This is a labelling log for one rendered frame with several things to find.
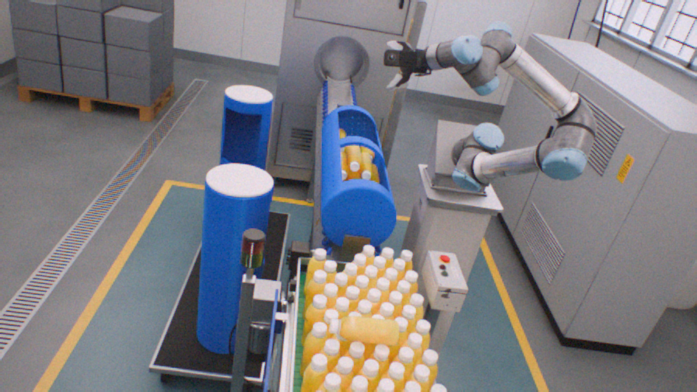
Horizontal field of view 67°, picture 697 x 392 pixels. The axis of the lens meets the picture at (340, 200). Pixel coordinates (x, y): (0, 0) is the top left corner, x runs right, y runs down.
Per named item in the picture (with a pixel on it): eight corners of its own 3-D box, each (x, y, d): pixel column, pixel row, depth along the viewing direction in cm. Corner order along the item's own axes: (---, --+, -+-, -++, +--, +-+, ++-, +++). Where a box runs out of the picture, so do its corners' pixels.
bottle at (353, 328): (394, 320, 148) (335, 314, 146) (400, 320, 142) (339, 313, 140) (392, 345, 147) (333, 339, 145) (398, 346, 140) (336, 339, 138)
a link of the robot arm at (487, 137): (495, 141, 211) (511, 128, 198) (484, 169, 207) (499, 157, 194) (469, 127, 211) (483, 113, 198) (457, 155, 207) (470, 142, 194)
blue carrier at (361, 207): (374, 155, 281) (378, 105, 266) (394, 251, 205) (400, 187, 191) (321, 155, 280) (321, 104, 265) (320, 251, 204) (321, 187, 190)
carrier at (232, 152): (214, 207, 362) (218, 230, 339) (222, 85, 319) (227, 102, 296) (255, 207, 371) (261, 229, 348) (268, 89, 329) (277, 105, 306)
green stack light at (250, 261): (263, 257, 156) (264, 243, 154) (260, 270, 151) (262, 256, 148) (241, 254, 155) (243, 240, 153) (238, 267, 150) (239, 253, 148)
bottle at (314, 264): (312, 285, 190) (319, 247, 182) (325, 295, 187) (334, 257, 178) (299, 292, 185) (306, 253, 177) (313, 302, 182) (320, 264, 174)
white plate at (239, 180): (248, 202, 205) (248, 205, 205) (285, 178, 227) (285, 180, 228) (191, 178, 213) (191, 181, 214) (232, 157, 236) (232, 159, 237)
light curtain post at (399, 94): (366, 244, 383) (425, 1, 300) (367, 249, 377) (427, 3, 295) (358, 243, 382) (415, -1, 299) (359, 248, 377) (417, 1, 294)
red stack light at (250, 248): (264, 243, 154) (266, 232, 152) (262, 256, 148) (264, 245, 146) (243, 240, 153) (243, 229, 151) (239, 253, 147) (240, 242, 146)
